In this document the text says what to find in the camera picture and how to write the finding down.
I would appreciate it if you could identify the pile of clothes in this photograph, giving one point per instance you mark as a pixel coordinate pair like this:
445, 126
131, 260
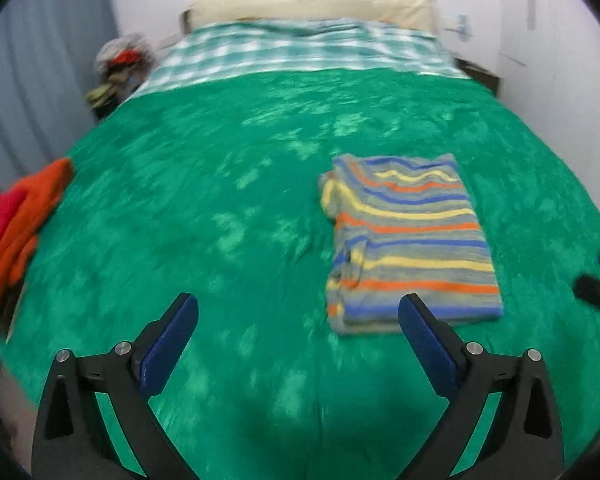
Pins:
120, 70

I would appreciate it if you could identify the white wall socket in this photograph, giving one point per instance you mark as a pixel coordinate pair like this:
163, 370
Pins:
461, 25

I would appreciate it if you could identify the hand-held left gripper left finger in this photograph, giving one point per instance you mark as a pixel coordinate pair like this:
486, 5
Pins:
167, 350

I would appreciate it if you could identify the dark wooden nightstand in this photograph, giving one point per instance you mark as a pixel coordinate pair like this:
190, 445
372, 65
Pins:
480, 76

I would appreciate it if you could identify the green velvet blanket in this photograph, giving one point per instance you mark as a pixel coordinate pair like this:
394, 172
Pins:
205, 185

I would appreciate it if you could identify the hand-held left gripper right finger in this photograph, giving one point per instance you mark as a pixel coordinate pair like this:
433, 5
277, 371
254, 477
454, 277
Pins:
425, 345

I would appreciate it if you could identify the orange garment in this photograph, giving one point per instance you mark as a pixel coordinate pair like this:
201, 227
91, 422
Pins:
35, 205

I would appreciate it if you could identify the striped knit t-shirt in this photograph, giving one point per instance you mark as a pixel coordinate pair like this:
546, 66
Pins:
410, 240

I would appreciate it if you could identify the green checkered bedsheet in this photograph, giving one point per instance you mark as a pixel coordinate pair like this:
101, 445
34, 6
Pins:
280, 50

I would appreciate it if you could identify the cream padded headboard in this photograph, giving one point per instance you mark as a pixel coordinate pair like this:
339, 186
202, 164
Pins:
305, 2

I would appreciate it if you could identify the white wardrobe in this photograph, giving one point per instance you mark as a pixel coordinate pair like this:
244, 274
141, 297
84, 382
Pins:
555, 60

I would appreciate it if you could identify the blue-grey curtain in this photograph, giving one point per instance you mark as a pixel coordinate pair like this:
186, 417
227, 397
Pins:
35, 75

